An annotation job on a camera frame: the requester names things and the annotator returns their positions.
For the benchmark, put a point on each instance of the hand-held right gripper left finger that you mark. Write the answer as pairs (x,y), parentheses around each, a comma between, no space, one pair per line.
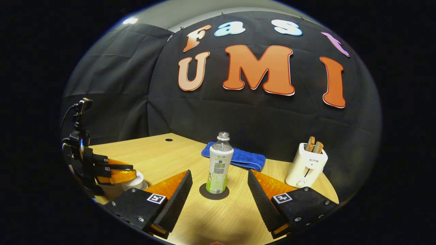
(175,204)

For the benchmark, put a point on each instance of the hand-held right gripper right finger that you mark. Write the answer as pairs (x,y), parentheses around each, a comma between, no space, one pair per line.
(264,204)

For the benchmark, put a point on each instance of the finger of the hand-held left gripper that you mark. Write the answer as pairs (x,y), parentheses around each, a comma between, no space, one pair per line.
(117,177)
(112,165)

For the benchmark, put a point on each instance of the white teacup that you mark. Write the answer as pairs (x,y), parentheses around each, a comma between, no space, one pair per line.
(138,182)

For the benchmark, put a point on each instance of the dark round coaster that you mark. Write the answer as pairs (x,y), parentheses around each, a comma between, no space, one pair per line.
(204,194)

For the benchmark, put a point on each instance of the clear water bottle green label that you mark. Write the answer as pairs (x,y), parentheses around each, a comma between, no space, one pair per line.
(219,163)

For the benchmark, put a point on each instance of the white saucer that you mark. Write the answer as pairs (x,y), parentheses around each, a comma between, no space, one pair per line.
(144,186)

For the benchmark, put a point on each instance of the blue towel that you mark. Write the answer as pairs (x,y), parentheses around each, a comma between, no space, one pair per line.
(245,158)

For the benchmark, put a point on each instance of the white toaster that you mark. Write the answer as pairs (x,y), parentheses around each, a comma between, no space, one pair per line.
(305,168)

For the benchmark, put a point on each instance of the toasted bread slice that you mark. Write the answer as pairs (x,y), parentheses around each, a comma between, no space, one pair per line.
(318,147)
(310,143)

